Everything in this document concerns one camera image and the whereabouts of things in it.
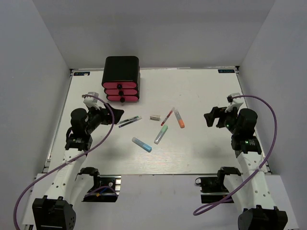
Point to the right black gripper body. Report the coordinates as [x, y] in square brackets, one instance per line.
[228, 120]

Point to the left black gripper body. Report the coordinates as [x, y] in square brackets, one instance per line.
[98, 116]

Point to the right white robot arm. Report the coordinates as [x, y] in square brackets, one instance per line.
[247, 185]

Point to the blue highlighter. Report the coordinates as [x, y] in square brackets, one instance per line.
[142, 144]

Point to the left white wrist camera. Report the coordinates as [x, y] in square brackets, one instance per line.
[91, 102]

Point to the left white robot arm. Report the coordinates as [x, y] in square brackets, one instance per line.
[56, 209]

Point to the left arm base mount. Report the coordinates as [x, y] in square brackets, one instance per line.
[105, 189]

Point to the pink top drawer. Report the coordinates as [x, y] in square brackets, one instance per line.
[120, 85]

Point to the right blue corner label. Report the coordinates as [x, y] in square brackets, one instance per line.
[224, 71]

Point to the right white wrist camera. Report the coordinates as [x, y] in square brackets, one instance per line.
[235, 101]

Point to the orange highlighter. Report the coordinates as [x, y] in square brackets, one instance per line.
[179, 119]

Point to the blue pen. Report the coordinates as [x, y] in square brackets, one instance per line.
[130, 122]

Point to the pink drawer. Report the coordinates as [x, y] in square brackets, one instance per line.
[121, 92]
[120, 85]
[122, 99]

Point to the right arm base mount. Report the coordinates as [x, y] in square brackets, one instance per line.
[212, 187]

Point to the left blue corner label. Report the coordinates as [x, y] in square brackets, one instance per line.
[87, 73]

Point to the white eraser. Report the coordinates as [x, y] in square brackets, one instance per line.
[155, 117]

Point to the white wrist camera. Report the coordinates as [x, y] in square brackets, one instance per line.
[91, 102]
[235, 101]

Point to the pink bottom drawer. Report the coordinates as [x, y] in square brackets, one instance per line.
[122, 99]

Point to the blue corner label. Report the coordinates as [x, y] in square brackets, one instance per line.
[224, 71]
[87, 73]

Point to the red pen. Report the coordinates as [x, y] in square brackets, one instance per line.
[168, 115]

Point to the black drawer cabinet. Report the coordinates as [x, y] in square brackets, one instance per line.
[121, 70]

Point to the green capped pen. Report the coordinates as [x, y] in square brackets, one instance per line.
[126, 120]

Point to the green highlighter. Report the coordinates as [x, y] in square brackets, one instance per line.
[161, 133]

